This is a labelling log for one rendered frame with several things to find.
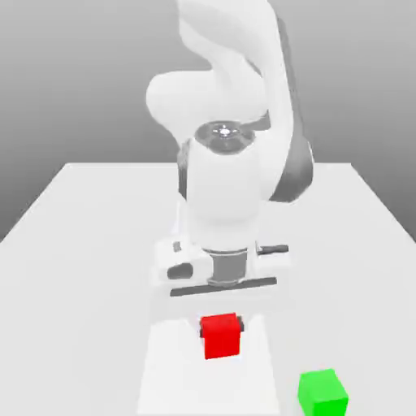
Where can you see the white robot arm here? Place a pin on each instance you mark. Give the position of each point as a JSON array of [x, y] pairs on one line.
[[224, 182]]

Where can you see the small red cube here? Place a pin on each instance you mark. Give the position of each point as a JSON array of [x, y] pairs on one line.
[[221, 338]]

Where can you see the small green cube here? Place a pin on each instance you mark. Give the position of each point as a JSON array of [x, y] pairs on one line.
[[321, 395]]

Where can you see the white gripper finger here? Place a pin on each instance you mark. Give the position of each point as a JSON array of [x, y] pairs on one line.
[[200, 329], [241, 323]]

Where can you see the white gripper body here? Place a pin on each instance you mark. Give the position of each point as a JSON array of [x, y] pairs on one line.
[[224, 300]]

